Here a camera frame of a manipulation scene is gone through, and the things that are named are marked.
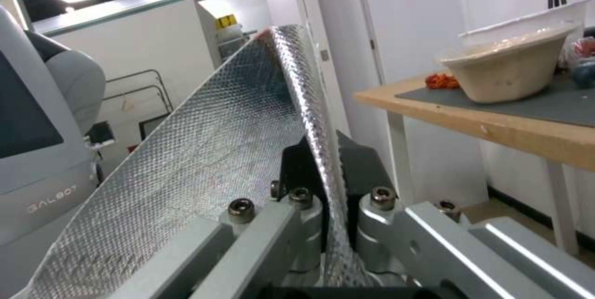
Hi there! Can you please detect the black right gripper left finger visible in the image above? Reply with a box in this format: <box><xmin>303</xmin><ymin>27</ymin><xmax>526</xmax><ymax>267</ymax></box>
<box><xmin>121</xmin><ymin>134</ymin><xmax>329</xmax><ymax>299</ymax></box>

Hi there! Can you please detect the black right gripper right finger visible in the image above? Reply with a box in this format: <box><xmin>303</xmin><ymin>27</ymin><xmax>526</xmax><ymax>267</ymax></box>
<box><xmin>335</xmin><ymin>131</ymin><xmax>595</xmax><ymax>299</ymax></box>

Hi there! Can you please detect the silver foil food delivery bag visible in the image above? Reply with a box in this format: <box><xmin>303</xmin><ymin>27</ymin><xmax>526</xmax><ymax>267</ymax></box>
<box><xmin>10</xmin><ymin>24</ymin><xmax>373</xmax><ymax>299</ymax></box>

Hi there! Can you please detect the red orange food scrap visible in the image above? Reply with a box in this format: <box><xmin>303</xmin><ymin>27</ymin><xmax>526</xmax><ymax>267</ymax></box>
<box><xmin>423</xmin><ymin>73</ymin><xmax>461</xmax><ymax>89</ymax></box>

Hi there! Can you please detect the clear bag with red contents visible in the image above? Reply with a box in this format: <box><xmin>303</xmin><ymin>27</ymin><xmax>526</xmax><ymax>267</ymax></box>
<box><xmin>556</xmin><ymin>35</ymin><xmax>595</xmax><ymax>76</ymax></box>

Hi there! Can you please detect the wooden table with white legs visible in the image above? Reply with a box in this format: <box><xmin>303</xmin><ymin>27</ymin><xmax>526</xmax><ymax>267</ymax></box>
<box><xmin>352</xmin><ymin>75</ymin><xmax>595</xmax><ymax>257</ymax></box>

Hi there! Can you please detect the dark grey table mat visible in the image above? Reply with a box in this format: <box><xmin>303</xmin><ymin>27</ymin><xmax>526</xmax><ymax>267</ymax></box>
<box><xmin>394</xmin><ymin>76</ymin><xmax>595</xmax><ymax>128</ymax></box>

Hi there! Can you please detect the beige paper bowl with lid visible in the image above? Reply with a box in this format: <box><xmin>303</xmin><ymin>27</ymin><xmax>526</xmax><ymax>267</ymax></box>
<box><xmin>439</xmin><ymin>22</ymin><xmax>585</xmax><ymax>104</ymax></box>

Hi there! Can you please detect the white cabinet with yellow label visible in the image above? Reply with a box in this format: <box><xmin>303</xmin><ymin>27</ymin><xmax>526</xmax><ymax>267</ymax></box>
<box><xmin>196</xmin><ymin>0</ymin><xmax>256</xmax><ymax>56</ymax></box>

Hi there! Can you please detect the white door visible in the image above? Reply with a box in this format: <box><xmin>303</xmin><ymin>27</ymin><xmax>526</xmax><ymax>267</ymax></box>
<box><xmin>292</xmin><ymin>0</ymin><xmax>387</xmax><ymax>85</ymax></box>

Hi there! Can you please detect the dark blue round object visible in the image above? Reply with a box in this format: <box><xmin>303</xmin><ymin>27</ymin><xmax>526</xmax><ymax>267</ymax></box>
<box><xmin>570</xmin><ymin>58</ymin><xmax>595</xmax><ymax>89</ymax></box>

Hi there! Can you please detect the white rounded robot torso shell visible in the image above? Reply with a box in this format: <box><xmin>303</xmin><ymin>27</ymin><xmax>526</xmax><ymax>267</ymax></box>
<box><xmin>0</xmin><ymin>5</ymin><xmax>107</xmax><ymax>299</ymax></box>

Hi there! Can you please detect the clear plastic container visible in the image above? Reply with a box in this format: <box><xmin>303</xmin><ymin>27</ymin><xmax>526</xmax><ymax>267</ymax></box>
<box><xmin>457</xmin><ymin>0</ymin><xmax>588</xmax><ymax>39</ymax></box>

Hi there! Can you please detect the white metal rack frame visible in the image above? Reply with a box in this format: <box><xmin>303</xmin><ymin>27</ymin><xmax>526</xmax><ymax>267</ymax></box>
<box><xmin>101</xmin><ymin>69</ymin><xmax>174</xmax><ymax>146</ymax></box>

